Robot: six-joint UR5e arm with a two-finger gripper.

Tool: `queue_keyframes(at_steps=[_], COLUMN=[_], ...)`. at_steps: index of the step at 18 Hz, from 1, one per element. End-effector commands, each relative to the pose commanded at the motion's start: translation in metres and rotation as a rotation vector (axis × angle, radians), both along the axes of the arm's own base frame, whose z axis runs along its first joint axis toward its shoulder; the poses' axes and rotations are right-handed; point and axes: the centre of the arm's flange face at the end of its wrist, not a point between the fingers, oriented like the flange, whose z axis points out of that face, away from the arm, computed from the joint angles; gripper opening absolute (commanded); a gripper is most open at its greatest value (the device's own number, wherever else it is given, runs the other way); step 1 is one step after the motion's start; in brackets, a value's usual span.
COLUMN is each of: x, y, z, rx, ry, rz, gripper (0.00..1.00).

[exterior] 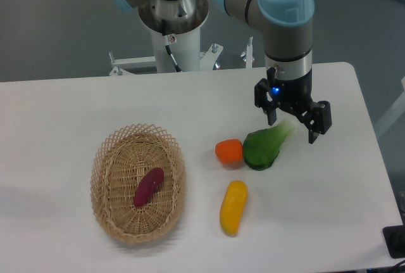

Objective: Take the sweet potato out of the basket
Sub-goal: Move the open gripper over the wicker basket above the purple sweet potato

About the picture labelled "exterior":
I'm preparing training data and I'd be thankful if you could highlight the white furniture leg right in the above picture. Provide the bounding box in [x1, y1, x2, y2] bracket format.
[374, 78, 404, 139]

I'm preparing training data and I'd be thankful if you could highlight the purple sweet potato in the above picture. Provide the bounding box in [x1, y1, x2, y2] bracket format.
[134, 167, 165, 208]

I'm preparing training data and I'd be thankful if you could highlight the woven wicker oval basket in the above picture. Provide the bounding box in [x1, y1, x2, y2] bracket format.
[90, 124, 186, 244]

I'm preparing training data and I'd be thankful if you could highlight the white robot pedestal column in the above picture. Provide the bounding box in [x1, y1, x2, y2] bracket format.
[150, 28, 200, 73]

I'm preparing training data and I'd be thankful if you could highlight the black cable on pedestal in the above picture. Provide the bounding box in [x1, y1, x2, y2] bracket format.
[161, 19, 183, 73]

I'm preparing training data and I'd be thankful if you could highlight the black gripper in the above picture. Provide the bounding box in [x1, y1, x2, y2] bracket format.
[254, 67, 332, 144]

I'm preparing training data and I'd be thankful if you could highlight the white metal base frame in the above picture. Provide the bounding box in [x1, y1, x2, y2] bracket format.
[109, 36, 255, 76]

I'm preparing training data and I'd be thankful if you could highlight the green bok choy toy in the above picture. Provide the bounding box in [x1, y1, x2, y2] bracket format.
[242, 119, 297, 171]

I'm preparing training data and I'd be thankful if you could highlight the yellow toy pepper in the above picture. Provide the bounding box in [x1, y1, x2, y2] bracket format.
[220, 180, 248, 237]

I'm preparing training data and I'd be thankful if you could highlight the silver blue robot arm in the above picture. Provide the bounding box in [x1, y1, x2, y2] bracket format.
[113, 0, 332, 143]

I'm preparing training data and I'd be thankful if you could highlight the orange toy carrot piece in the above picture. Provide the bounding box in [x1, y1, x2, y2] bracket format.
[215, 139, 243, 164]

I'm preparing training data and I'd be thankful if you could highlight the black device at table edge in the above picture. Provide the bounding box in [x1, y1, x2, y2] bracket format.
[382, 225, 404, 259]

